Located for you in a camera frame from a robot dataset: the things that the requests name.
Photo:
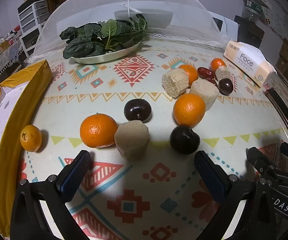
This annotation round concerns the round metal plate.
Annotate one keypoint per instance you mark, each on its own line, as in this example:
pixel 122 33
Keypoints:
pixel 104 58

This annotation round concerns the green spinach leaves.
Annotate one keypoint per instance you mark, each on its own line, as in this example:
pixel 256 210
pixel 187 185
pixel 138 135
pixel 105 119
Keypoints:
pixel 89 42

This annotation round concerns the black cabinet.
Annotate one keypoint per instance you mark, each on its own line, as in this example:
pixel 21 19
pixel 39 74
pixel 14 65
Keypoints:
pixel 248 30

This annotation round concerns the orange mandarin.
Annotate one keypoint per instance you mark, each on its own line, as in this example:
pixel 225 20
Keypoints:
pixel 218 64
pixel 191 72
pixel 189 109
pixel 98 130

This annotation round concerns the white wall chart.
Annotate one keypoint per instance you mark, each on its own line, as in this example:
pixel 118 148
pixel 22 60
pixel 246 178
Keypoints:
pixel 278 7

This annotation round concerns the white appliance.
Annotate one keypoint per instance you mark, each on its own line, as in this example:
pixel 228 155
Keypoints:
pixel 230 26

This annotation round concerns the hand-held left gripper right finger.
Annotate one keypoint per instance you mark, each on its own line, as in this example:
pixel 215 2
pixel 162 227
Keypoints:
pixel 210 177

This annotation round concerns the black tray with metal rim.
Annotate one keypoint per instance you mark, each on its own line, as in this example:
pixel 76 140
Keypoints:
pixel 283 112

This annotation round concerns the yellow cardboard box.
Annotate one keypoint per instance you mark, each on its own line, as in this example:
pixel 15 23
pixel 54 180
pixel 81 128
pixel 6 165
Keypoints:
pixel 21 105

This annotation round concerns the clear plastic water bottle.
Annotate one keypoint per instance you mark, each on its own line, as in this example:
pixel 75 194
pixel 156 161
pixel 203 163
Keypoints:
pixel 252 10

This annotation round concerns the small oval mandarin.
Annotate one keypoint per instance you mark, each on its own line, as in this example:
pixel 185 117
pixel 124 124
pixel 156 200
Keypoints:
pixel 31 138

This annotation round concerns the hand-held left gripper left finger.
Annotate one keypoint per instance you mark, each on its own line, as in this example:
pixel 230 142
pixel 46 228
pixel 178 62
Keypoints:
pixel 77 172

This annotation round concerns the ribbed beige sugarcane chunk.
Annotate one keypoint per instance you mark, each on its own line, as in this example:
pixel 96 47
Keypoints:
pixel 175 82

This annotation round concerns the grey bowl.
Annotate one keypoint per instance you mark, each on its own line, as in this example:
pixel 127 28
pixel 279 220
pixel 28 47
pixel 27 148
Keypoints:
pixel 156 17

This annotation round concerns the red date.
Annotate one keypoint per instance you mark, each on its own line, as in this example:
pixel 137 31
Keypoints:
pixel 205 73
pixel 213 82

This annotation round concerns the white plastic drawer unit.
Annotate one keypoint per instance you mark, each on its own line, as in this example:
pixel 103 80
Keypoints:
pixel 31 17

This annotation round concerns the soft tissue pack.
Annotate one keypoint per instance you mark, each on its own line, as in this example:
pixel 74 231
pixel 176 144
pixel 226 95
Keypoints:
pixel 246 60

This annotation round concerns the dark purple plum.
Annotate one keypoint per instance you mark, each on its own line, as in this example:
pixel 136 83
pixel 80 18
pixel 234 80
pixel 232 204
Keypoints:
pixel 184 139
pixel 225 86
pixel 137 110

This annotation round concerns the white mesh food cover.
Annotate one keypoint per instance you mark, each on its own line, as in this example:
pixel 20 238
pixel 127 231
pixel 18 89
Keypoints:
pixel 84 10

